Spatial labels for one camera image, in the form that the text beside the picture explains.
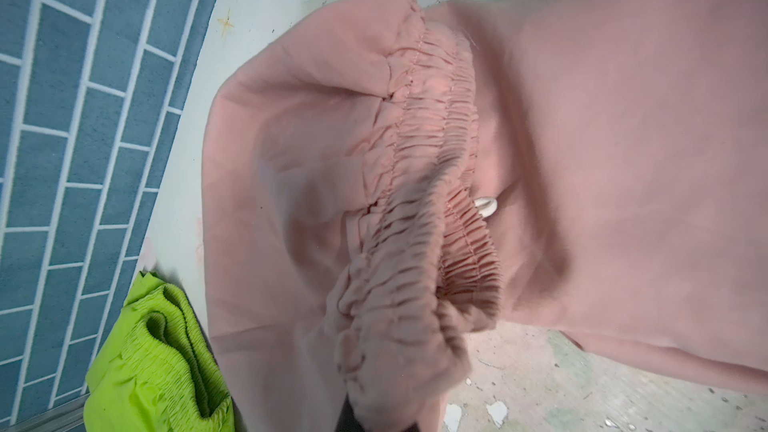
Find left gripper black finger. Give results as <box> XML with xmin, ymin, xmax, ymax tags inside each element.
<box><xmin>334</xmin><ymin>396</ymin><xmax>365</xmax><ymax>432</ymax></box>

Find lime green shorts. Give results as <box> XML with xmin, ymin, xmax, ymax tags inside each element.
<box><xmin>83</xmin><ymin>272</ymin><xmax>236</xmax><ymax>431</ymax></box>

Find pink shorts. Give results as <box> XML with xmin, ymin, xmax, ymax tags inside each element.
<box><xmin>202</xmin><ymin>0</ymin><xmax>767</xmax><ymax>431</ymax></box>

